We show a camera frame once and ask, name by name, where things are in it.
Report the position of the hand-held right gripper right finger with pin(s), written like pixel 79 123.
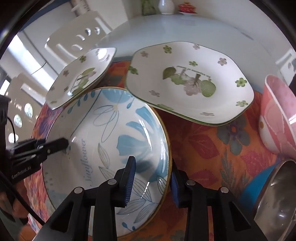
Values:
pixel 174 185

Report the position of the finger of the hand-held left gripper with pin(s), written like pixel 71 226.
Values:
pixel 55 144

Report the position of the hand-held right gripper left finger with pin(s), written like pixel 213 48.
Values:
pixel 130 178

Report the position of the round blue leaf plate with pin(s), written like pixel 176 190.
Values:
pixel 115 129

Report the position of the stainless steel bowl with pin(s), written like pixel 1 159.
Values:
pixel 277 197

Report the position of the pink floral bowl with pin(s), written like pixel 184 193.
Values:
pixel 279 115

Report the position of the person's left forearm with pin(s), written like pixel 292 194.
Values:
pixel 9 204

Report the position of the orange floral table mat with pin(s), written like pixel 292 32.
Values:
pixel 196 143

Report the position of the white chair with oval holes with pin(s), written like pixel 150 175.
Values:
pixel 286 62
pixel 23 92
pixel 69 34

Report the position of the small hexagonal floral plate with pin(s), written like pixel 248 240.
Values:
pixel 92 62

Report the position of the large hexagonal floral plate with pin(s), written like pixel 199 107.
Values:
pixel 152 81

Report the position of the green plant decoration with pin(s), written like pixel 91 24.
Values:
pixel 148 8

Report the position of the white ceramic vase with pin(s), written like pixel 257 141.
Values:
pixel 166 7

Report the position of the red lidded cup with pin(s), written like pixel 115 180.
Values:
pixel 186 7

